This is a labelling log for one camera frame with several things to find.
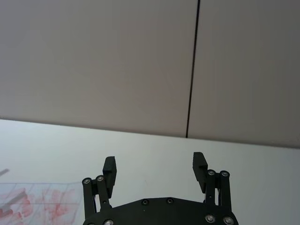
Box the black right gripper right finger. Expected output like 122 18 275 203
192 151 233 213

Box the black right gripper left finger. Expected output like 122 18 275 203
82 156 118 220

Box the white table cloth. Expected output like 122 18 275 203
0 119 300 225

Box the plain pale wall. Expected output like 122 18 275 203
0 0 300 150

